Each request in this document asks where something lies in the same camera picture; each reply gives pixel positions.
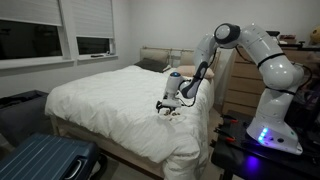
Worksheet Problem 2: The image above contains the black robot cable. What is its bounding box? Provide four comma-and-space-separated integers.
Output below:
179, 45, 314, 108

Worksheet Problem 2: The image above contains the blue hard suitcase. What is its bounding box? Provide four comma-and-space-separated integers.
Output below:
0, 132, 102, 180

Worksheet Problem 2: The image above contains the narrow window with blind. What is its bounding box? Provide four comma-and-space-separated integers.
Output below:
71, 0, 117, 57

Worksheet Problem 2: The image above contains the wooden dresser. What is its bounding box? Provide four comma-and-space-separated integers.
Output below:
221, 45, 320, 118

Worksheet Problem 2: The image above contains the black office chair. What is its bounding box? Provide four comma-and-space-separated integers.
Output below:
285, 79, 320, 135

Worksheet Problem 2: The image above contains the dark grey ottoman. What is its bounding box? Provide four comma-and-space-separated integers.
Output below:
0, 89, 54, 148

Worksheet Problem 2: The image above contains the beige padded headboard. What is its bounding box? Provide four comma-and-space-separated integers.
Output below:
139, 46, 222, 73

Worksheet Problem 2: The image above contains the stack of books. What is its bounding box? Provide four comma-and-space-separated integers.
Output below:
278, 33, 298, 45

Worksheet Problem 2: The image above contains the wide window with blind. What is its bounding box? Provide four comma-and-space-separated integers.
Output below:
0, 0, 64, 62

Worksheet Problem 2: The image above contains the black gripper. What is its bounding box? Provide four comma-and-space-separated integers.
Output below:
156, 98, 183, 117

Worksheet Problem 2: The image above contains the wooden bed frame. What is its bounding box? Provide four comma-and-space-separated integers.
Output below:
49, 114, 165, 180

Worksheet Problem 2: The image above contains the white quilted duvet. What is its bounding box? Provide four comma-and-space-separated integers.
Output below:
44, 64, 215, 180

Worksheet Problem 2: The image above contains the dark grey pillow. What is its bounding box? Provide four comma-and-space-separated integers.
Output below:
133, 57, 172, 74

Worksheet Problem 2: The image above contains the black robot table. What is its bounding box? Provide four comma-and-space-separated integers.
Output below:
210, 109, 320, 180

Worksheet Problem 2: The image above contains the red black clamp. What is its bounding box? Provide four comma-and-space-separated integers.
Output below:
219, 113, 240, 124
214, 128, 237, 143

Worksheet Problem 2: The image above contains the yellow plush toy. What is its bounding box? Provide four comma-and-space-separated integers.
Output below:
309, 26, 320, 46

